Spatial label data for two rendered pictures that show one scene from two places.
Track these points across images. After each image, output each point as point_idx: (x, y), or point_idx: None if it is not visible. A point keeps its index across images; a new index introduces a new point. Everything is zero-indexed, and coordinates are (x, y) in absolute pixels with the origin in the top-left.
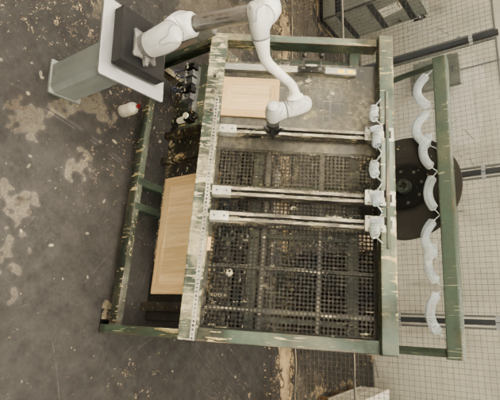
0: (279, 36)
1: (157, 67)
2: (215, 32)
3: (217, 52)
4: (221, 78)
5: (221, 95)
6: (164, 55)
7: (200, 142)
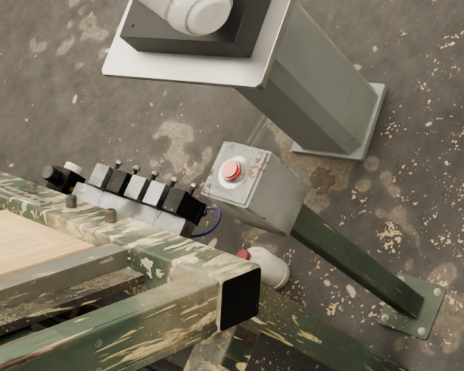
0: (48, 342)
1: (149, 15)
2: (207, 185)
3: (176, 247)
4: (88, 226)
5: (43, 210)
6: (177, 38)
7: None
